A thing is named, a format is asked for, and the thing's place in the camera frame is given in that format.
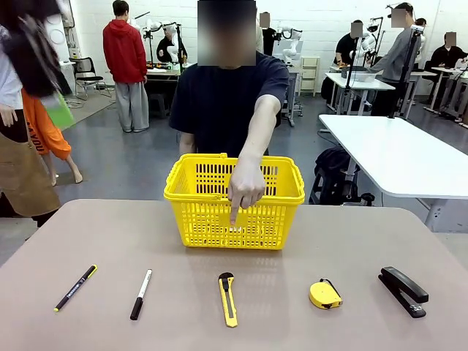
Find person's left hand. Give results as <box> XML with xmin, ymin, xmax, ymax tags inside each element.
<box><xmin>227</xmin><ymin>156</ymin><xmax>266</xmax><ymax>226</ymax></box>

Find white background desk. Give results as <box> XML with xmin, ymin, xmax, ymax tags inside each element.
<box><xmin>324</xmin><ymin>71</ymin><xmax>396</xmax><ymax>116</ymax></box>

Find black camera stand pole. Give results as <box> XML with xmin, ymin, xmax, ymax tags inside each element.
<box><xmin>387</xmin><ymin>25</ymin><xmax>425</xmax><ymax>120</ymax></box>

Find person in red hoodie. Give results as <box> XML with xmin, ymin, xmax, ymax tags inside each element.
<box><xmin>102</xmin><ymin>0</ymin><xmax>151</xmax><ymax>133</ymax></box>

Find yellow utility knife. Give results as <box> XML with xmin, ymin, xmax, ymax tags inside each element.
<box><xmin>218</xmin><ymin>271</ymin><xmax>239</xmax><ymax>328</ymax></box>

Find person's right forearm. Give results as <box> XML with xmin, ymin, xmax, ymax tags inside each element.
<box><xmin>178</xmin><ymin>131</ymin><xmax>197</xmax><ymax>155</ymax></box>

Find person's left forearm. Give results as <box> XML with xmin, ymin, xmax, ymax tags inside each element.
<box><xmin>237</xmin><ymin>94</ymin><xmax>282</xmax><ymax>165</ymax></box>

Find yellow tape measure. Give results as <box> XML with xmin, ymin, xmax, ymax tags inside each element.
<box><xmin>309</xmin><ymin>278</ymin><xmax>344</xmax><ymax>310</ymax></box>

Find black folding chair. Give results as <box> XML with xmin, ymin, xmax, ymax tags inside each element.
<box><xmin>69</xmin><ymin>56</ymin><xmax>113</xmax><ymax>102</ymax></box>

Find person in navy t-shirt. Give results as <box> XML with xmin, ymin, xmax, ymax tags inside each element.
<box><xmin>168</xmin><ymin>0</ymin><xmax>292</xmax><ymax>158</ymax></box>

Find black backpack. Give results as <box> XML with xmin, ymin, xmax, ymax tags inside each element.
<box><xmin>309</xmin><ymin>146</ymin><xmax>376</xmax><ymax>205</ymax></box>

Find person in grey sweater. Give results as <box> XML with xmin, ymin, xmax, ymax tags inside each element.
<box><xmin>368</xmin><ymin>2</ymin><xmax>421</xmax><ymax>110</ymax></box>

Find black pen with yellow cap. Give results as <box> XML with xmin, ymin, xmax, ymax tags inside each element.
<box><xmin>53</xmin><ymin>264</ymin><xmax>99</xmax><ymax>313</ymax></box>

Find beige shelf cart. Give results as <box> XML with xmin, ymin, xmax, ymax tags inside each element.
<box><xmin>299</xmin><ymin>56</ymin><xmax>321</xmax><ymax>97</ymax></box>

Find large white table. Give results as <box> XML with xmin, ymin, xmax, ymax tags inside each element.
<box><xmin>317</xmin><ymin>113</ymin><xmax>468</xmax><ymax>233</ymax></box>

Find yellow plastic shopping basket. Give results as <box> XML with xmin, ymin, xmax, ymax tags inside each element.
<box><xmin>163</xmin><ymin>152</ymin><xmax>306</xmax><ymax>252</ymax></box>

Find black stapler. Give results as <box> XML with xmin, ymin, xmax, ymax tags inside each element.
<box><xmin>377</xmin><ymin>265</ymin><xmax>430</xmax><ymax>319</ymax></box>

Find seated person in black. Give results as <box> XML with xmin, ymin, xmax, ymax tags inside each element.
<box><xmin>429</xmin><ymin>31</ymin><xmax>468</xmax><ymax>70</ymax></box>

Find white marker with black cap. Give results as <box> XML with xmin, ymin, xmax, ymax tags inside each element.
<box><xmin>129</xmin><ymin>268</ymin><xmax>154</xmax><ymax>322</ymax></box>

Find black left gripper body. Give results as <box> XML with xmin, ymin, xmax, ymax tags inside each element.
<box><xmin>0</xmin><ymin>0</ymin><xmax>72</xmax><ymax>98</ymax></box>

